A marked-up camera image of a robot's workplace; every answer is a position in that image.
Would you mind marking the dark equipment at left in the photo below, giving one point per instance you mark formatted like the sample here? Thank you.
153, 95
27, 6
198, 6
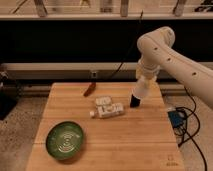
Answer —
9, 93

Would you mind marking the red-brown marker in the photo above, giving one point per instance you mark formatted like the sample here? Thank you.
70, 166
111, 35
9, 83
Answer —
90, 89

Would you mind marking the blue connector box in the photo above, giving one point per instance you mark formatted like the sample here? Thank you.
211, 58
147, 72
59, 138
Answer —
176, 119

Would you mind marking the green round plate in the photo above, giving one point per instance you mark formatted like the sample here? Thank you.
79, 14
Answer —
64, 140

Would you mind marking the black eraser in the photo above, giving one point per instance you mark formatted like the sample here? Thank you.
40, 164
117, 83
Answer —
134, 102

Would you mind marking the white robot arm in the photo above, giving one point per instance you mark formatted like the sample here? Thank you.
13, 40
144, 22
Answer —
156, 52

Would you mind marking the white medicine bottle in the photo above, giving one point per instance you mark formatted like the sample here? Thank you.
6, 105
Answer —
107, 111

